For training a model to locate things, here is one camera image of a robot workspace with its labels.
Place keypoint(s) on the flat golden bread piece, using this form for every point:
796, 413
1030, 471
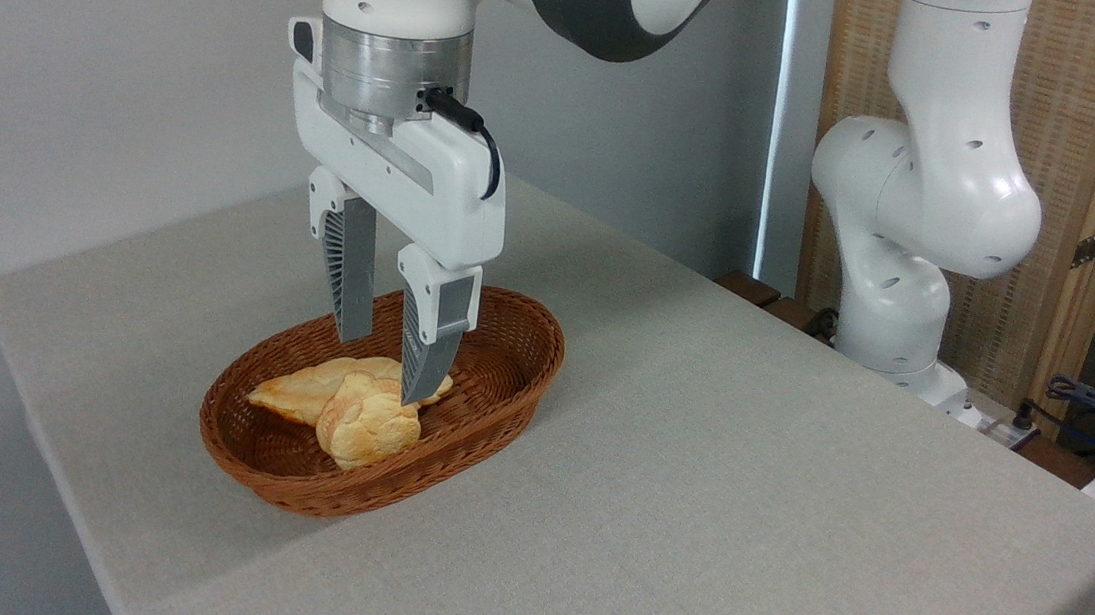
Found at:
303, 390

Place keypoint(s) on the round golden bread roll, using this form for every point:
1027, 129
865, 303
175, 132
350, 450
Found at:
365, 426

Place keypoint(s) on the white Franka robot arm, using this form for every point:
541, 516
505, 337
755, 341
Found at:
931, 184

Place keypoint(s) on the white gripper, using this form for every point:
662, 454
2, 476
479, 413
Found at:
439, 187

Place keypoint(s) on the wooden woven folding screen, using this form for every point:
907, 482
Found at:
1081, 88

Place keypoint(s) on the brown oval wicker basket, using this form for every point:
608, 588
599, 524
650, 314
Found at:
491, 372

